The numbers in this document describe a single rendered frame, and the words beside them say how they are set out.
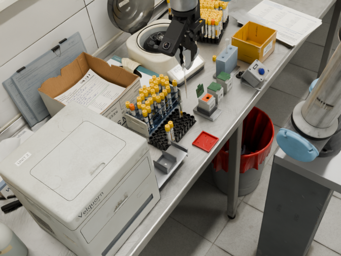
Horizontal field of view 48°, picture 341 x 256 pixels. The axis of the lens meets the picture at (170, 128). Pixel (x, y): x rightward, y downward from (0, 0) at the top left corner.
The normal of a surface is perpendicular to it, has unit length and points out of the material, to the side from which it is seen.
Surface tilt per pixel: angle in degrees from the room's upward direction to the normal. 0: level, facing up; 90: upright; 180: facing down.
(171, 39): 30
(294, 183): 90
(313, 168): 1
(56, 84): 87
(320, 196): 90
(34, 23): 90
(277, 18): 0
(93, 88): 2
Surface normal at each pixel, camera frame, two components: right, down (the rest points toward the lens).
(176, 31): -0.36, -0.22
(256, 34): -0.63, 0.62
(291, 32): -0.10, -0.64
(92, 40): 0.80, 0.40
